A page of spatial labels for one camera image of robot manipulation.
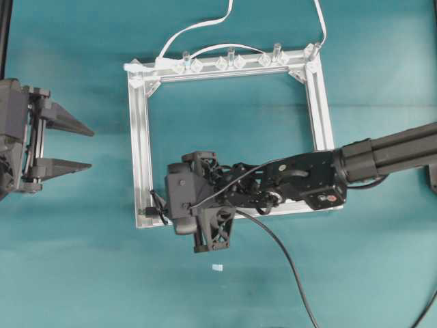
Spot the aluminium extrusion frame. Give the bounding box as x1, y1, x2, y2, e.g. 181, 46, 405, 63
124, 44, 335, 229

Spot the small light blue piece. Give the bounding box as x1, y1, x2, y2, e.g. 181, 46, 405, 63
212, 264, 223, 272

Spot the clear middle post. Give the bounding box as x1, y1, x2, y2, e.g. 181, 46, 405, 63
227, 47, 236, 70

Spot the white flat ethernet cable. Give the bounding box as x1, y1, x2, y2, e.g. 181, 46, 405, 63
155, 0, 328, 68

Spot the black thin camera cable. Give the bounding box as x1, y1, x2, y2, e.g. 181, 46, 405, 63
189, 163, 274, 209

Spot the black vertical post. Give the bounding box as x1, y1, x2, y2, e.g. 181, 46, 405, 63
0, 0, 13, 80

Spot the clear post with blue band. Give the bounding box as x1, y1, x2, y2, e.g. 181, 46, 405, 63
182, 51, 191, 70

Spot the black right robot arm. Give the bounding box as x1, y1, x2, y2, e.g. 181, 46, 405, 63
163, 123, 436, 252

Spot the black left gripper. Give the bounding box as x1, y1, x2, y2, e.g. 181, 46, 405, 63
1, 79, 94, 198

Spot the clear corner post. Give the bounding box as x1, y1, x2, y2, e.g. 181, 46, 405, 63
309, 42, 322, 62

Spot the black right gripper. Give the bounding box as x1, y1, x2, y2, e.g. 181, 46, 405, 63
165, 151, 236, 253

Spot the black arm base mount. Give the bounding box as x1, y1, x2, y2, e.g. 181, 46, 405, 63
425, 164, 437, 192

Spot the black USB cable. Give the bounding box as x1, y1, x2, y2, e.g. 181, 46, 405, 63
145, 204, 322, 328

